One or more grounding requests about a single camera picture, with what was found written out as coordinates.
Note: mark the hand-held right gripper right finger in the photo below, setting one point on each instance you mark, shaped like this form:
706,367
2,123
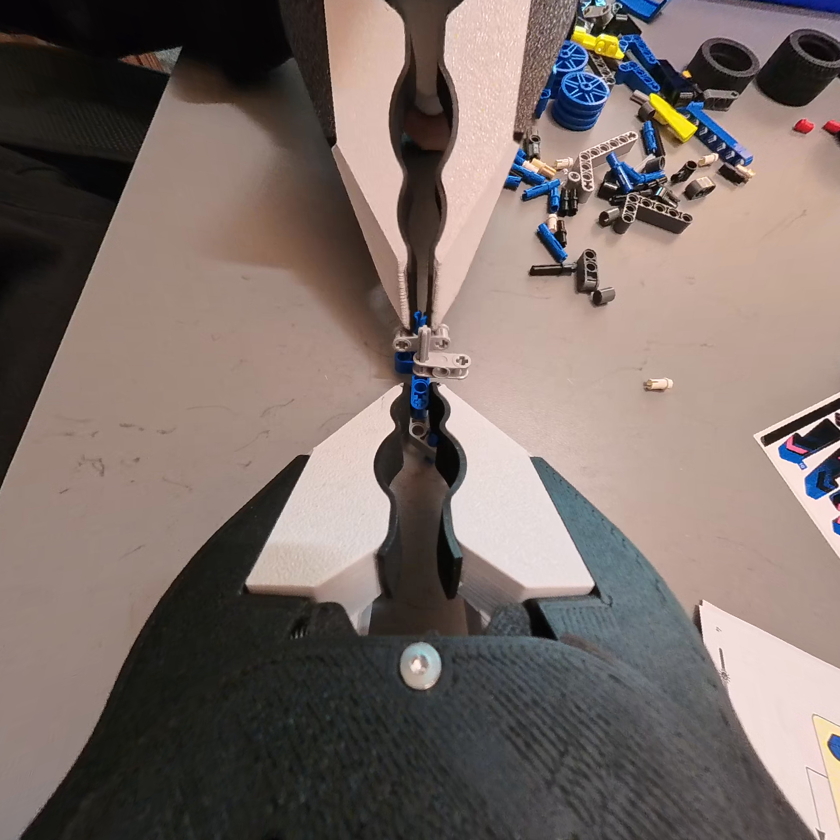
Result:
518,525

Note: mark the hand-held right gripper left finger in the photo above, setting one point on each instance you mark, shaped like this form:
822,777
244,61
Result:
321,525

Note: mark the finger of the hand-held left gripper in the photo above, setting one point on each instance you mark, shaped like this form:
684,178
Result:
361,98
489,98

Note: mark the pile of lego pieces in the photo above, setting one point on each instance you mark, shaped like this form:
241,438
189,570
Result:
656,213

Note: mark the small grey lego connector assembly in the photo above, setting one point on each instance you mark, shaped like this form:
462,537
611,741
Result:
425,341

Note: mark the white lego pin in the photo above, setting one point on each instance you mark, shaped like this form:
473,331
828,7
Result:
658,384

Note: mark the lego sticker sheet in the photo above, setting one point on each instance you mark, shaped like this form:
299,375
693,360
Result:
807,459

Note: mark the small red lego piece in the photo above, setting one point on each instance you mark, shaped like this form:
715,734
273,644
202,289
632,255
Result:
804,126
831,128

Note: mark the lego instruction booklet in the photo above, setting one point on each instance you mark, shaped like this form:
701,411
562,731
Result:
787,722

